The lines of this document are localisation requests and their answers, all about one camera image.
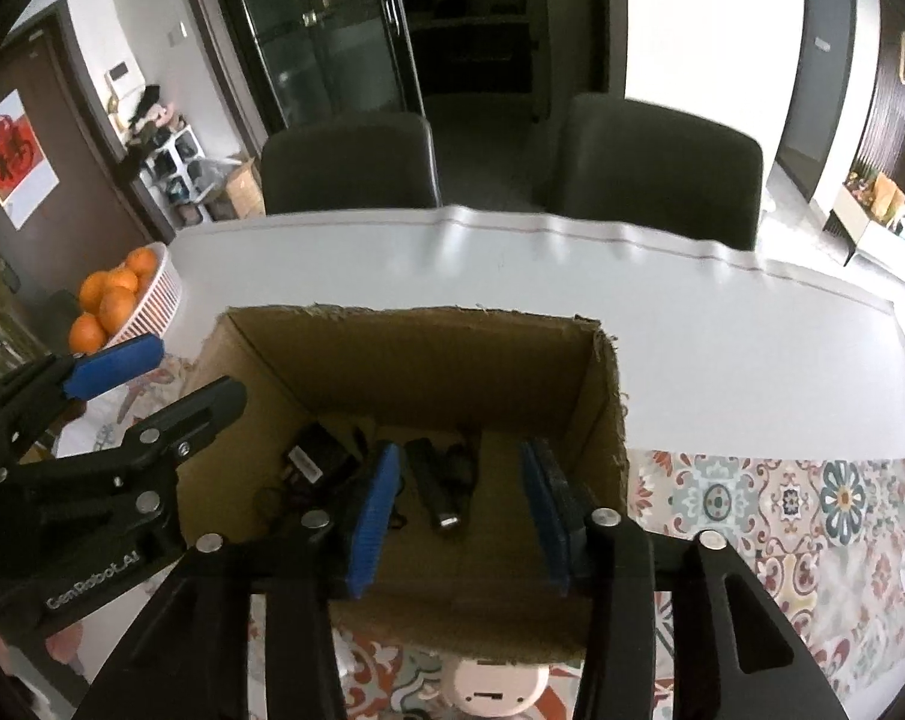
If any dark grey dining chair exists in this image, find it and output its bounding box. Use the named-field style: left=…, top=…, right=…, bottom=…
left=549, top=93, right=766, bottom=253
left=260, top=112, right=443, bottom=216

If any brown cardboard box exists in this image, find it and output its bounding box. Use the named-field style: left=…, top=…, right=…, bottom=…
left=171, top=304, right=634, bottom=670

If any grey room door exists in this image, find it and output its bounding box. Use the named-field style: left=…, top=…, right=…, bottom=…
left=771, top=0, right=860, bottom=201

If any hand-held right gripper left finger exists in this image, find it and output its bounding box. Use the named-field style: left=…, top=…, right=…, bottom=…
left=70, top=442, right=404, bottom=720

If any white storage shelf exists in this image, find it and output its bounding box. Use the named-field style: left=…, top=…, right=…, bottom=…
left=126, top=122, right=203, bottom=232

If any black power adapter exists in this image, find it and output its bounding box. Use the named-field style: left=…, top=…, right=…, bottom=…
left=282, top=422, right=361, bottom=497

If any black flashlight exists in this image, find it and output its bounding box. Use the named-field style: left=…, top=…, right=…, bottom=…
left=405, top=436, right=470, bottom=539

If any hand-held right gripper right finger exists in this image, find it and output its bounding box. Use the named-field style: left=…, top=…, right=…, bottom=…
left=519, top=435, right=851, bottom=720

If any white fruit basket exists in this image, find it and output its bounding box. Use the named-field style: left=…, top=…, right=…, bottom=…
left=96, top=244, right=184, bottom=351

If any red and white door poster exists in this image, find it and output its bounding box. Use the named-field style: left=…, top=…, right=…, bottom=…
left=0, top=88, right=58, bottom=230

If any small cardboard carton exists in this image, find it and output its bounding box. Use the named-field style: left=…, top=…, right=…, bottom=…
left=223, top=157, right=266, bottom=220

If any white low cabinet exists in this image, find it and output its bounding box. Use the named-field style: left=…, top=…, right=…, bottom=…
left=823, top=184, right=905, bottom=272

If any clear plastic bag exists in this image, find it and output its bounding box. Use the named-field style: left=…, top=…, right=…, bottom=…
left=190, top=160, right=238, bottom=205

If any black glass door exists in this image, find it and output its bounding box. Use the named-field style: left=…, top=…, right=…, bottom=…
left=197, top=0, right=425, bottom=137

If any patterned floral table mat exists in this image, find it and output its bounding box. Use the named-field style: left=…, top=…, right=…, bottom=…
left=47, top=349, right=905, bottom=720

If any yellow paper bag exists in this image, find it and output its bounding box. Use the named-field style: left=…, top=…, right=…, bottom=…
left=868, top=172, right=905, bottom=226

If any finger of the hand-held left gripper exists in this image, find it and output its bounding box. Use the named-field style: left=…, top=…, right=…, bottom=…
left=0, top=335, right=166, bottom=467
left=0, top=376, right=248, bottom=537

